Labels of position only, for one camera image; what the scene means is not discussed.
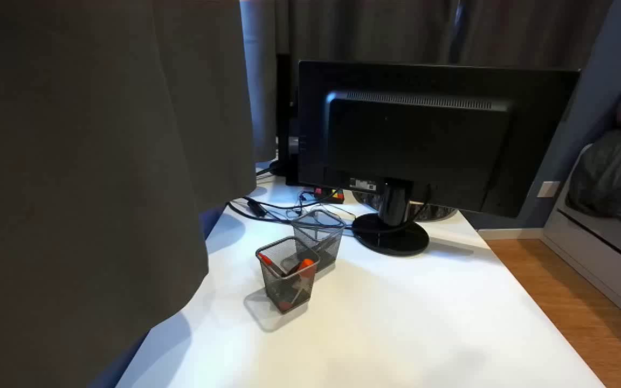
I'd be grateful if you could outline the orange marker cap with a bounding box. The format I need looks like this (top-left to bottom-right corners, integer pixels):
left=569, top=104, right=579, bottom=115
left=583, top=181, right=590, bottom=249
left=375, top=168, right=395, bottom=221
left=296, top=256, right=319, bottom=281

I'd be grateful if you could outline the empty black mesh bin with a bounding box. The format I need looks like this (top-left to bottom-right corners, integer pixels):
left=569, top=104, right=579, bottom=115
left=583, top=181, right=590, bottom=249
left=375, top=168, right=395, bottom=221
left=292, top=210, right=346, bottom=277

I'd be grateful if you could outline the dark grey bed blanket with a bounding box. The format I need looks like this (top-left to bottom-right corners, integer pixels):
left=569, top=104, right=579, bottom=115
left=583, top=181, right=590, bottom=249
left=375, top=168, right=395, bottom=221
left=566, top=127, right=621, bottom=239

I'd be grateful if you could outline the black computer monitor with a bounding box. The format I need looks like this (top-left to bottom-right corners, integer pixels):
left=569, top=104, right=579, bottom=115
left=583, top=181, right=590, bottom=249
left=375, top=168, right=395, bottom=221
left=296, top=58, right=583, bottom=260

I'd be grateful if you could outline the mesh bin holding markers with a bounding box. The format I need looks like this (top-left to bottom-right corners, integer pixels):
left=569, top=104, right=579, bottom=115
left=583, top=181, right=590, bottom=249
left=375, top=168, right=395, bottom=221
left=255, top=236, right=322, bottom=316

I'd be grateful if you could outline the red marker pen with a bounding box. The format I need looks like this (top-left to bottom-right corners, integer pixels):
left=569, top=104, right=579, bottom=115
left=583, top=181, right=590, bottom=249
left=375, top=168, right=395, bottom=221
left=257, top=250, right=290, bottom=285

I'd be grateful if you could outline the white wall outlet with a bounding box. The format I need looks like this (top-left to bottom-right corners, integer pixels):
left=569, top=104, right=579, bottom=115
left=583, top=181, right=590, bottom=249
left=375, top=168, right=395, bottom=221
left=537, top=179, right=562, bottom=200

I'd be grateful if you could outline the large grey curtain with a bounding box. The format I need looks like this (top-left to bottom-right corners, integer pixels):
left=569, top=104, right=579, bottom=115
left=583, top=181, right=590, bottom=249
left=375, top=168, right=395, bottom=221
left=0, top=0, right=258, bottom=388

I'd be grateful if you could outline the grey bed frame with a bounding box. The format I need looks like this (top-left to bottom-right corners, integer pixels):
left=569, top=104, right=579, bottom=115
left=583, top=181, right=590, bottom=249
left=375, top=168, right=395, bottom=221
left=542, top=143, right=621, bottom=340

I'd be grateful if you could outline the black desk cable bundle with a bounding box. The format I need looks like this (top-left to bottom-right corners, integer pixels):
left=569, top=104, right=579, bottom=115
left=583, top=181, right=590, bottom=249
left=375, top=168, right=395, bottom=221
left=226, top=188, right=372, bottom=226

